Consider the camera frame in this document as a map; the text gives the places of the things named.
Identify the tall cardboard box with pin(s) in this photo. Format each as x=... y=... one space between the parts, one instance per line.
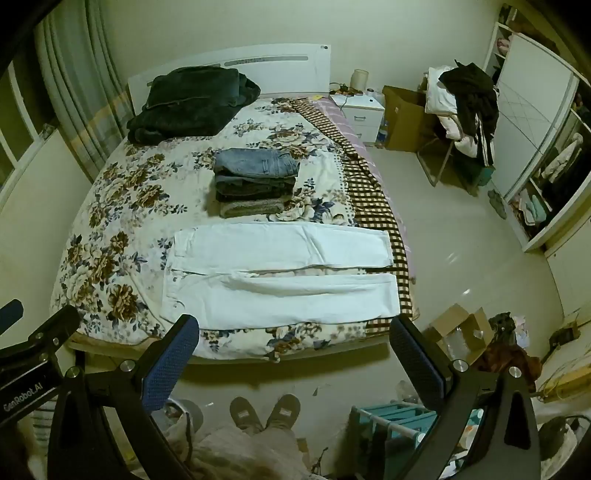
x=406 y=120

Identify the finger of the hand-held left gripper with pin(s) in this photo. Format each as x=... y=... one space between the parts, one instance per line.
x=11 y=310
x=55 y=325

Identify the wooden chair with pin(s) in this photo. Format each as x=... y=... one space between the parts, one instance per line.
x=438 y=157

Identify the grey bin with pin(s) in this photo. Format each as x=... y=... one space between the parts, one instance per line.
x=189 y=410

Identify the white nightstand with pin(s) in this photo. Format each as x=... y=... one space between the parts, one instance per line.
x=364 y=115

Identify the hanging white garment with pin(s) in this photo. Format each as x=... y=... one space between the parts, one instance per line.
x=561 y=159

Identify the white bed headboard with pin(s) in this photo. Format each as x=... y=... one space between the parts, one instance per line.
x=281 y=69

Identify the person's left shoe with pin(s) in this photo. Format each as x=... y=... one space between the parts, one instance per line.
x=244 y=413

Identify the cream jar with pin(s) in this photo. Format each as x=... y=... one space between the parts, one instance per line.
x=358 y=79

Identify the person's shoe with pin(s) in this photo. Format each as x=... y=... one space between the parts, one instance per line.
x=282 y=410
x=244 y=413

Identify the open cardboard box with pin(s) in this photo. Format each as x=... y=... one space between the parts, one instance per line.
x=457 y=323

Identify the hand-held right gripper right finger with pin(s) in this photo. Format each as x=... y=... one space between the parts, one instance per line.
x=413 y=357

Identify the dark green jacket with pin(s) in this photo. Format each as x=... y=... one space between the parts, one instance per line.
x=189 y=101

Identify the white pants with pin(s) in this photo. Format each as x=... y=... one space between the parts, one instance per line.
x=277 y=295

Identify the brown checked blanket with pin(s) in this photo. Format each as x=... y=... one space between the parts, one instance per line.
x=374 y=203

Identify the grey slipper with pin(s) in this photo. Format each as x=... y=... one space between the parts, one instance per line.
x=494 y=196
x=502 y=208

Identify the pile of brown clothes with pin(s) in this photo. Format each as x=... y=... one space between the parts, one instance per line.
x=508 y=364

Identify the person's right shoe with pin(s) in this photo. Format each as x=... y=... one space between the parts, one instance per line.
x=282 y=410

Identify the white framed window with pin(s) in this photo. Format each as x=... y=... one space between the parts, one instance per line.
x=21 y=120

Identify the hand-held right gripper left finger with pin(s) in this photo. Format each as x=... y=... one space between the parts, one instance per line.
x=178 y=353

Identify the pale striped curtain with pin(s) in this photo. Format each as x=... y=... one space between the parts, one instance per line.
x=78 y=69

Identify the clear plastic bottle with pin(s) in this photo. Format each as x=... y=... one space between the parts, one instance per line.
x=382 y=134

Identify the white garments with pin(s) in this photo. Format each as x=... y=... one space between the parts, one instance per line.
x=438 y=97

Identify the folded grey pants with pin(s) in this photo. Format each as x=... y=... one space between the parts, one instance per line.
x=251 y=207

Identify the white wardrobe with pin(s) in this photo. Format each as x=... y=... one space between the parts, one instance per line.
x=531 y=106

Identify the floral quilt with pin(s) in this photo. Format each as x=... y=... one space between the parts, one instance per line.
x=138 y=184

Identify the folded blue jeans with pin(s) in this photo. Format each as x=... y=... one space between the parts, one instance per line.
x=254 y=161

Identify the folded teal clothes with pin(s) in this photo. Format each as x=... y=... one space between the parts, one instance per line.
x=535 y=207

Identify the person's legs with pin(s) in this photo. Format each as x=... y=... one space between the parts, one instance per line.
x=249 y=454

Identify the folded dark pants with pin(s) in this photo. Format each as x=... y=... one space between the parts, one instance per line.
x=251 y=187

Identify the bed base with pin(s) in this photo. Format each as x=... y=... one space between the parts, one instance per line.
x=323 y=353

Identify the teal storage rack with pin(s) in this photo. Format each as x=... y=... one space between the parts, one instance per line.
x=397 y=415

